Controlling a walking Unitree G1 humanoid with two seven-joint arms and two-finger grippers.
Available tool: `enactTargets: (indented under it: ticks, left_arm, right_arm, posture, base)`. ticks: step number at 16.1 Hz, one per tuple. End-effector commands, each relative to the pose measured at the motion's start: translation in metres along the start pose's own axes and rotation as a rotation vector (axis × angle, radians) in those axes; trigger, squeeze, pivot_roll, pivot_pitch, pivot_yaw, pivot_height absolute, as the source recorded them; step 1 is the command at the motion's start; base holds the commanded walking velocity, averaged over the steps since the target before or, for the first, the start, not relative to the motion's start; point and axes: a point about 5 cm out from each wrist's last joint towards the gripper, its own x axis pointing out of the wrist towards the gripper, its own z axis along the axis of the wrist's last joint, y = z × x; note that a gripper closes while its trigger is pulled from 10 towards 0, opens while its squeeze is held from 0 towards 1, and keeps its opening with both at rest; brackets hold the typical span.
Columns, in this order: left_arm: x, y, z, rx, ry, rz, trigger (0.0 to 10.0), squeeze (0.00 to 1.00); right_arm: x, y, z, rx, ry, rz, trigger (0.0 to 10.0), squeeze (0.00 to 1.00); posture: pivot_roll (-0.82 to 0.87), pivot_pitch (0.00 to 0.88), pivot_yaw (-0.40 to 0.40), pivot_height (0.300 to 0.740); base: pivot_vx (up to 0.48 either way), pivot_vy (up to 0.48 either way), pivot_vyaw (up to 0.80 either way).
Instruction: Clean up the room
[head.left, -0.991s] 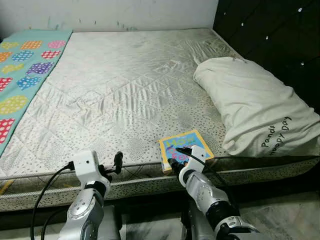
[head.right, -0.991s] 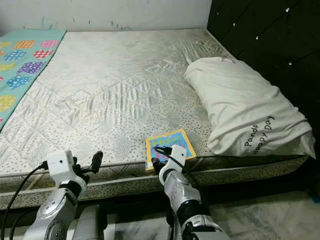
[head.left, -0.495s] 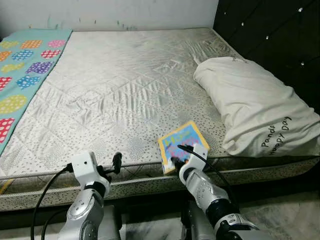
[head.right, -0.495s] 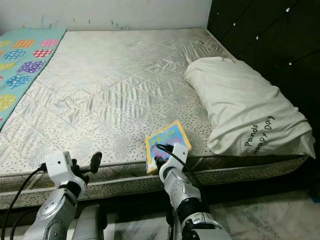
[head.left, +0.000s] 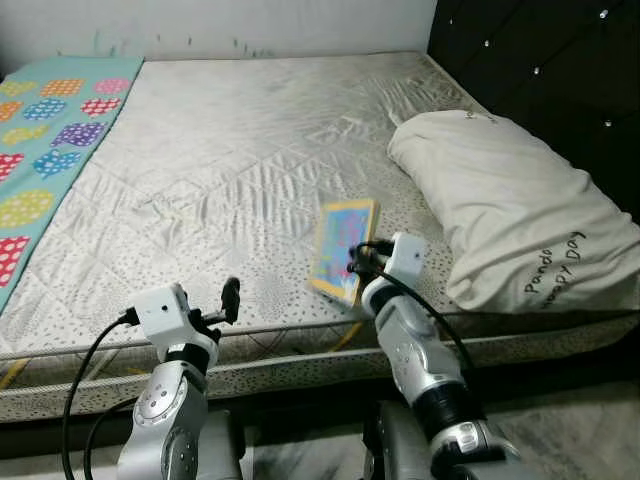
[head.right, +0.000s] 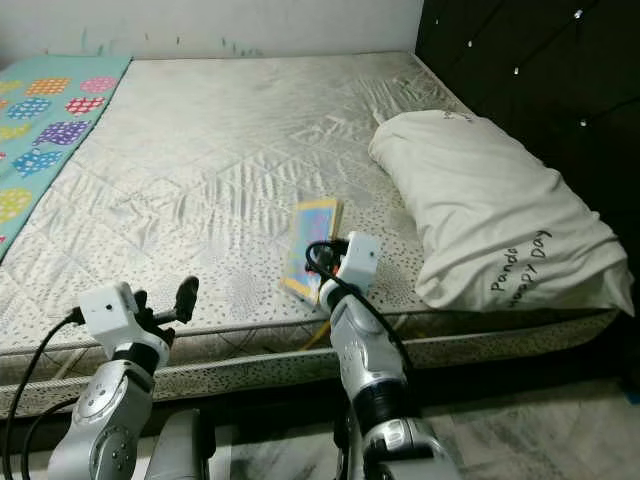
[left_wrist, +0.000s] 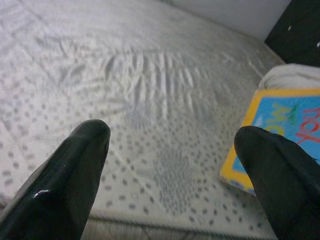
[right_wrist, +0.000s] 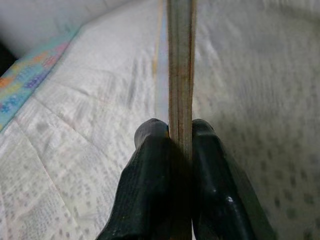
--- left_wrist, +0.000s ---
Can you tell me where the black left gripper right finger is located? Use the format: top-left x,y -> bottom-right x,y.
233,125 -> 320,240

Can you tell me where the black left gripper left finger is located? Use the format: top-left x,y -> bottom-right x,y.
0,119 -> 112,240

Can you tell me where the blue yellow children's book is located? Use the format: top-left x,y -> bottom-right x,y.
219,87 -> 320,196

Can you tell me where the white printed pillow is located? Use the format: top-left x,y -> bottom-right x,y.
258,63 -> 320,91

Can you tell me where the grey quilted mattress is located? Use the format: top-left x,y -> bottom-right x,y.
0,0 -> 286,240

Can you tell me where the black tufted headboard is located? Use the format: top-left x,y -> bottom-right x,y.
264,0 -> 320,67

